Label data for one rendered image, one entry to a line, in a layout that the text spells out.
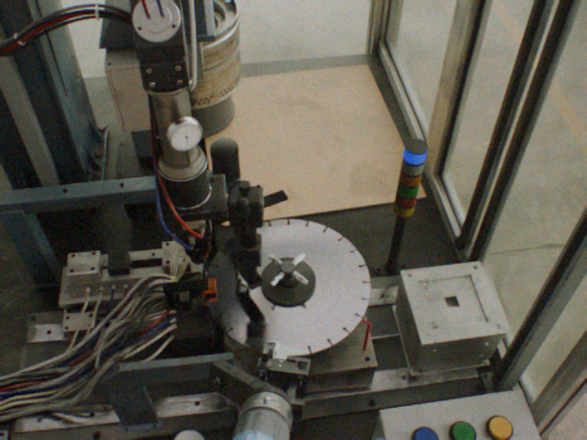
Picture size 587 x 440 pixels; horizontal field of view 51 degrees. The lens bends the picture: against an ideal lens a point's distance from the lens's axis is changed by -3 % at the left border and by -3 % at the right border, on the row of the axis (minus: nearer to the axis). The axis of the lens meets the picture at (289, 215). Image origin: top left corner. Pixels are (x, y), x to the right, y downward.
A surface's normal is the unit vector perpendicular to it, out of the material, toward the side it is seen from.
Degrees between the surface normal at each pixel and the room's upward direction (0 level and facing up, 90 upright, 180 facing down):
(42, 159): 90
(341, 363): 0
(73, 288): 90
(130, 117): 90
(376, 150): 0
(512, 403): 0
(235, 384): 62
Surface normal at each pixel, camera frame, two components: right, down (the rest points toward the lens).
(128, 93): 0.13, 0.76
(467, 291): 0.00, -0.65
